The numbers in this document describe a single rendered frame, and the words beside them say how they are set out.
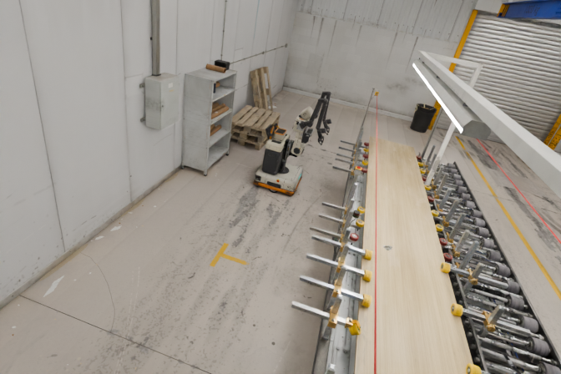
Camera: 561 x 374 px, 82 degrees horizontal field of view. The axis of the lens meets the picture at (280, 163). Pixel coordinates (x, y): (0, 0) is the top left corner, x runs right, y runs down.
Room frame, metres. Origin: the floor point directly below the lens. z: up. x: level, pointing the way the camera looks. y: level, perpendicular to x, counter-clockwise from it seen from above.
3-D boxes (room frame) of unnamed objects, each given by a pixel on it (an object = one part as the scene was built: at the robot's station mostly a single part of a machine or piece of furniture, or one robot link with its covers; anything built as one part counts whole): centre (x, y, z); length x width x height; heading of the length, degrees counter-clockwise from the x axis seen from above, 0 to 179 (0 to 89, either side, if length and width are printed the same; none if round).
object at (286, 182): (4.60, -0.02, 0.16); 0.67 x 0.64 x 0.25; 79
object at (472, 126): (2.67, -1.09, 2.34); 2.40 x 0.12 x 0.08; 169
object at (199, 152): (4.89, 1.28, 0.78); 0.90 x 0.45 x 1.55; 169
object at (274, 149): (4.62, 0.07, 0.59); 0.55 x 0.34 x 0.83; 169
